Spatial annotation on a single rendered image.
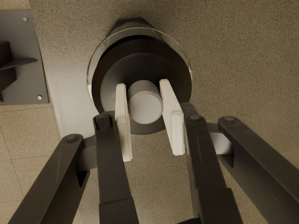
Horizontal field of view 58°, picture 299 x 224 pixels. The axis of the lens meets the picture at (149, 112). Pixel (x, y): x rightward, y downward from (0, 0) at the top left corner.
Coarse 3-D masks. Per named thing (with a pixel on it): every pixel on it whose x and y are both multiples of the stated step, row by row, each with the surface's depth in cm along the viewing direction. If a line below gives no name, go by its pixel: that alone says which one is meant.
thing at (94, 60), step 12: (120, 24) 41; (132, 24) 36; (144, 24) 38; (108, 36) 26; (120, 36) 26; (132, 36) 26; (144, 36) 26; (156, 36) 26; (168, 36) 26; (96, 48) 26; (108, 48) 26; (180, 48) 26; (96, 60) 26
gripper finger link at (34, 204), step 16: (64, 144) 14; (80, 144) 14; (48, 160) 13; (64, 160) 13; (48, 176) 12; (64, 176) 12; (80, 176) 15; (32, 192) 11; (48, 192) 11; (64, 192) 12; (80, 192) 14; (32, 208) 10; (48, 208) 10; (64, 208) 12
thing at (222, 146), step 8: (184, 104) 19; (192, 104) 19; (184, 112) 18; (192, 112) 18; (184, 120) 17; (184, 128) 16; (216, 128) 15; (184, 136) 16; (216, 136) 15; (224, 136) 15; (184, 144) 17; (216, 144) 15; (224, 144) 15; (232, 144) 15; (216, 152) 16; (224, 152) 15; (232, 152) 15
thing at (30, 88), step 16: (0, 16) 128; (16, 16) 129; (0, 32) 131; (16, 32) 132; (32, 32) 132; (0, 48) 124; (16, 48) 135; (32, 48) 135; (0, 64) 123; (16, 64) 128; (32, 64) 138; (0, 80) 122; (16, 80) 141; (32, 80) 142; (0, 96) 142; (16, 96) 144; (32, 96) 145
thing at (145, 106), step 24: (120, 48) 23; (144, 48) 22; (168, 48) 23; (96, 72) 23; (120, 72) 22; (144, 72) 23; (168, 72) 23; (96, 96) 24; (144, 96) 20; (144, 120) 21
